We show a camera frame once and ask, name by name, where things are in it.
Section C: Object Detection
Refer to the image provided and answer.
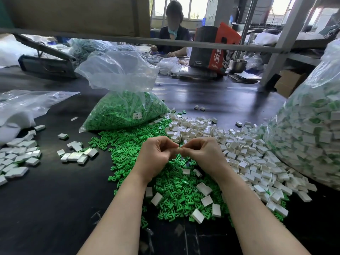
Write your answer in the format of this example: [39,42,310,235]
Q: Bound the person's left forearm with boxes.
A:
[78,172,154,255]

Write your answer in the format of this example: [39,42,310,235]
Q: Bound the brown board panel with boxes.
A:
[0,0,151,35]

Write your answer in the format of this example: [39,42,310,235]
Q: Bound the black table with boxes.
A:
[0,47,340,255]

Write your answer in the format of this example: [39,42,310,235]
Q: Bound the white paper sheets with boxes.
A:
[227,70,262,83]

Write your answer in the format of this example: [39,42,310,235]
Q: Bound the crumpled white plastic bag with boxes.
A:
[155,56,183,75]

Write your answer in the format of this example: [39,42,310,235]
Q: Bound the large bag of white caps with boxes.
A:
[263,39,340,190]

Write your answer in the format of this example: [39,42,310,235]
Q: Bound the pile of white plastic caps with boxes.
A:
[145,110,318,224]

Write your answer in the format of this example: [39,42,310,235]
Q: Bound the metal bowl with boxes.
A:
[229,58,247,73]

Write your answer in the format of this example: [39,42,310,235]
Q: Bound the person's left hand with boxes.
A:
[132,136,180,182]

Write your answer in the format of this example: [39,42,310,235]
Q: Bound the grey metal shelf frame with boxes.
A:
[0,0,340,89]

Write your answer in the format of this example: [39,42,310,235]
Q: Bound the black and red box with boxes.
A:
[188,22,242,75]

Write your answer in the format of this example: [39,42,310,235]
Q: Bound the empty clear plastic bag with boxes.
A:
[0,90,80,147]

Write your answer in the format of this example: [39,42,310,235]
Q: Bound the white bags on shelf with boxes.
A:
[253,30,324,46]

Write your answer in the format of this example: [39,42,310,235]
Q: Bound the person's right hand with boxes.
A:
[178,137,232,182]

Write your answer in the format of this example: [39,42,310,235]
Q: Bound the person's right forearm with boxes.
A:
[217,170,310,255]

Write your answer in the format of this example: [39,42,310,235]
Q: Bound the clear bag of pale parts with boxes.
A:
[68,39,159,64]

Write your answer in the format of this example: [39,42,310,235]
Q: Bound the cardboard box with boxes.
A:
[274,69,309,99]

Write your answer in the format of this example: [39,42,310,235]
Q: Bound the bag of green clips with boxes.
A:
[75,50,170,133]

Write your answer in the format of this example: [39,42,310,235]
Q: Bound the pile of assembled white pieces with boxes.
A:
[0,125,46,187]

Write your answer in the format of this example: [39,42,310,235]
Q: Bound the white plastic sheet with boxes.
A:
[0,33,37,68]

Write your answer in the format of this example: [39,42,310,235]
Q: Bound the pile of green parts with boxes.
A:
[89,116,290,229]

